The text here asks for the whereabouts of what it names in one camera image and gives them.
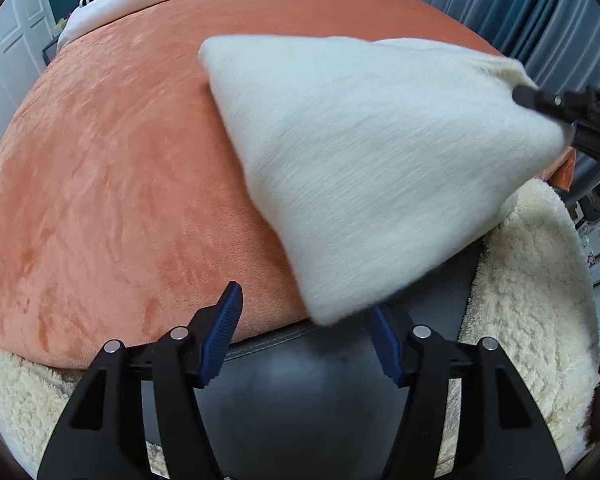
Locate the floor clutter boxes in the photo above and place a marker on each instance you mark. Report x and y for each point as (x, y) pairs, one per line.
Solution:
(597, 250)

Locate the dark nightstand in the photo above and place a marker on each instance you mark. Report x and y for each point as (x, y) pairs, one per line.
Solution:
(50, 52)

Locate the white panelled wardrobe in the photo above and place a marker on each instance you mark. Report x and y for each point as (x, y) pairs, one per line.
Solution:
(10, 45)

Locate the orange plush blanket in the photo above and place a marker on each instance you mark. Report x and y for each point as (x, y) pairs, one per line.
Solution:
(105, 185)

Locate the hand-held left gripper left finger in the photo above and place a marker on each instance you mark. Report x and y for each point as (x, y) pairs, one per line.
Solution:
(225, 325)

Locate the dark grey leather footboard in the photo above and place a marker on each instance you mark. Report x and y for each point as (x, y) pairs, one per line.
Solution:
(305, 385)

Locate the white knit cardigan red buttons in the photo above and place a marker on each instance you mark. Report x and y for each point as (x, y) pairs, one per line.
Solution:
(380, 160)

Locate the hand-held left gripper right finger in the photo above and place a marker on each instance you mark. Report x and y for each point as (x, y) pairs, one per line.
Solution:
(387, 350)

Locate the blue grey curtain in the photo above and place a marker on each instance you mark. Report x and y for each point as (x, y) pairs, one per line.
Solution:
(505, 5)

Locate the cream fluffy rug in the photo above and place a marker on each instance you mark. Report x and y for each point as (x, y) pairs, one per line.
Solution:
(530, 285)

